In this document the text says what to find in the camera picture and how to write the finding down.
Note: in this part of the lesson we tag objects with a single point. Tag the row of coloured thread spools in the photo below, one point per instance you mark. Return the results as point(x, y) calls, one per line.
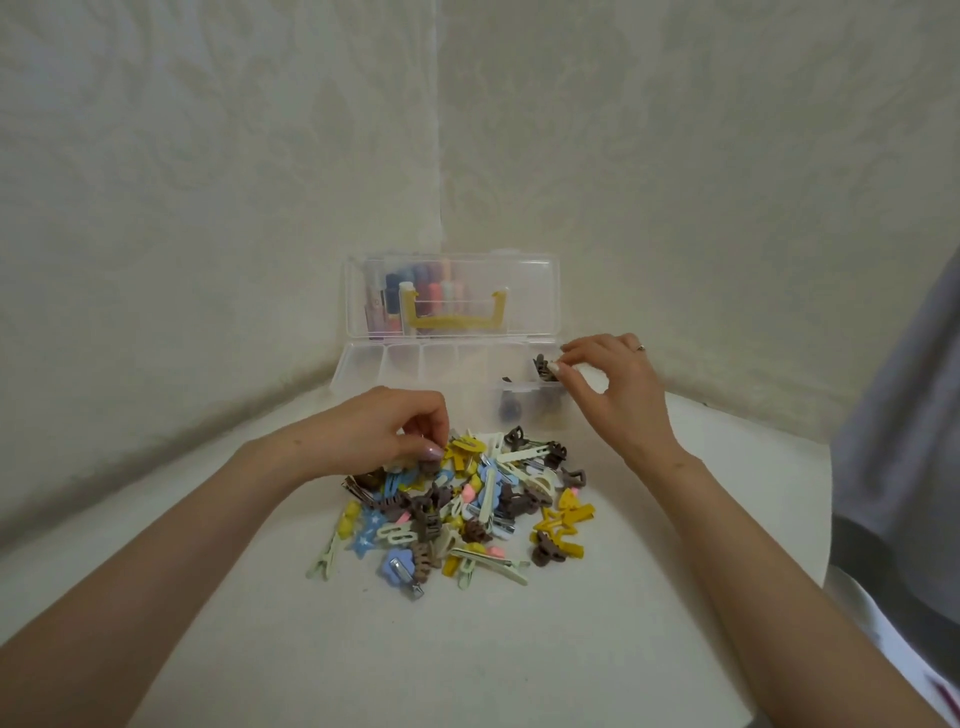
point(420, 296)

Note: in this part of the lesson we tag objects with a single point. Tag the person's left forearm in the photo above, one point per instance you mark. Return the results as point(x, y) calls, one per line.
point(150, 570)

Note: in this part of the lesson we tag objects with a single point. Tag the person's left thumb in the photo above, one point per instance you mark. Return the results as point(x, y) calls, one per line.
point(421, 448)

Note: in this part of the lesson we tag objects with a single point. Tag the pile of colourful hair clips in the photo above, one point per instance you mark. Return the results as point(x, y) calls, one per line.
point(465, 510)

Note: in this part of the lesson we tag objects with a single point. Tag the clear plastic organizer box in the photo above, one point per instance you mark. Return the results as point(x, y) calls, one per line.
point(450, 375)

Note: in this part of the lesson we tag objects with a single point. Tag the person's right forearm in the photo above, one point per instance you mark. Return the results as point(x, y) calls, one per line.
point(765, 585)

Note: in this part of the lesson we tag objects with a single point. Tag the person's right hand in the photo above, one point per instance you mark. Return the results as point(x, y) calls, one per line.
point(626, 405)

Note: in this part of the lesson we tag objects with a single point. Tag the grey garment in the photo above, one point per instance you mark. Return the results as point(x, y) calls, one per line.
point(900, 465)

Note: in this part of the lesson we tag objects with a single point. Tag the white patterned fabric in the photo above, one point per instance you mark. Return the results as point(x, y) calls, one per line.
point(900, 660)

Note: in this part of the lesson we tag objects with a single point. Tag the person's left hand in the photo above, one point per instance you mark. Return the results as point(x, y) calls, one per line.
point(367, 431)

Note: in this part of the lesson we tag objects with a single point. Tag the person's right thumb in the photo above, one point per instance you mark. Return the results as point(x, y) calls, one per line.
point(576, 390)

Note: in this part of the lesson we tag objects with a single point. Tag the small brown claw hair clip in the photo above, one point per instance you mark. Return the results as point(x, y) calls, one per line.
point(543, 367)

